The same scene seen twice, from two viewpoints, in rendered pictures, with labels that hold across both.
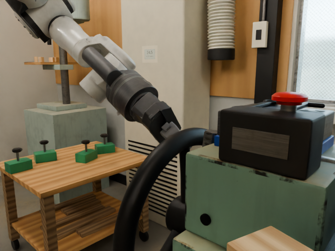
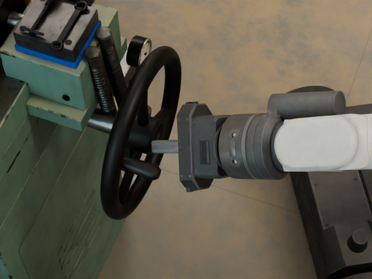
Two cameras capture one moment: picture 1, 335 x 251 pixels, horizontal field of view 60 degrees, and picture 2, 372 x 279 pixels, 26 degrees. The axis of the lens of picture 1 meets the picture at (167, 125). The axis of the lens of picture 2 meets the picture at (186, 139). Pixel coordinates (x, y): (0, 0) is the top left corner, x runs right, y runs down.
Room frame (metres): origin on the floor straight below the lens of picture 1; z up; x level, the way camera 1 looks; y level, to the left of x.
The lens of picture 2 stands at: (1.11, -0.22, 1.90)
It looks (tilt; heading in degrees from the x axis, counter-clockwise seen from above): 57 degrees down; 159
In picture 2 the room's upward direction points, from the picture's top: straight up
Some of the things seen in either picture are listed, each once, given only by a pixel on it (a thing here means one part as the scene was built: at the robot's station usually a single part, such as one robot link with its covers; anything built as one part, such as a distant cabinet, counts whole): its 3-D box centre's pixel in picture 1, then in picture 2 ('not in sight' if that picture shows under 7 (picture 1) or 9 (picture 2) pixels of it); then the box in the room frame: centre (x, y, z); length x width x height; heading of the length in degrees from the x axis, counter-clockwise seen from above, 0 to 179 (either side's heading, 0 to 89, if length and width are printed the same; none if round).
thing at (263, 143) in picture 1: (272, 124); (59, 14); (0.30, -0.11, 0.99); 0.13 x 0.11 x 0.06; 138
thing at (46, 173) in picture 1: (77, 194); not in sight; (1.55, 0.52, 0.32); 0.66 x 0.57 x 0.64; 137
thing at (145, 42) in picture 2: not in sight; (137, 54); (0.15, 0.05, 0.65); 0.06 x 0.04 x 0.08; 138
